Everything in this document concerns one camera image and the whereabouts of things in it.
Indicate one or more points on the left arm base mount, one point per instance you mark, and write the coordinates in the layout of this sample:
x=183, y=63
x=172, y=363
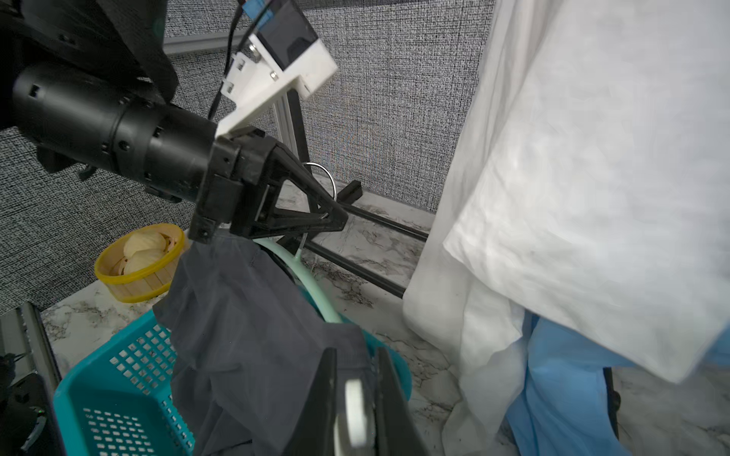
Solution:
x=29, y=379

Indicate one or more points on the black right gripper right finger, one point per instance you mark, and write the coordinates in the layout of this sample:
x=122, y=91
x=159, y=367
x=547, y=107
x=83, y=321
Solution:
x=396, y=434

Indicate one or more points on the mint green hanger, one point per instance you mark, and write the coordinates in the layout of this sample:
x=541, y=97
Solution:
x=303, y=276

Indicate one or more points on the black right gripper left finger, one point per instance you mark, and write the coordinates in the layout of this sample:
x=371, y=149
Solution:
x=314, y=432

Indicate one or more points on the black clothes rack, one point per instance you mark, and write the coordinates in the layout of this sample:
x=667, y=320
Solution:
x=377, y=251

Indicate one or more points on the dark grey garment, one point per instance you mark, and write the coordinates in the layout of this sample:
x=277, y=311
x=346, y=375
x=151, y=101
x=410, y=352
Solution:
x=248, y=344

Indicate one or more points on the light blue t-shirt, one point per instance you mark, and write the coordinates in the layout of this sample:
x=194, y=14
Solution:
x=581, y=399

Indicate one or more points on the teal plastic basket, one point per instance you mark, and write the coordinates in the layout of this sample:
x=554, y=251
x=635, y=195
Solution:
x=118, y=401

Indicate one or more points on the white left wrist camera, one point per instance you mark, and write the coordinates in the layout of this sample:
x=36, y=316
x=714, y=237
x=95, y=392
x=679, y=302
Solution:
x=279, y=51

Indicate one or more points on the white t-shirt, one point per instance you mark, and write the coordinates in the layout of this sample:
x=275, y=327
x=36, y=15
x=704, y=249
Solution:
x=589, y=187

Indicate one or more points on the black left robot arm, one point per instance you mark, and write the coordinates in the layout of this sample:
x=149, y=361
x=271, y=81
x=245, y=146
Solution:
x=89, y=84

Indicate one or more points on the yellow bamboo steamer basket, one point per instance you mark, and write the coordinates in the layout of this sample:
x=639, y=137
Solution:
x=142, y=264

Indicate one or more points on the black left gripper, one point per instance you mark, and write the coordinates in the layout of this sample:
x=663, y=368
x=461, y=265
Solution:
x=257, y=186

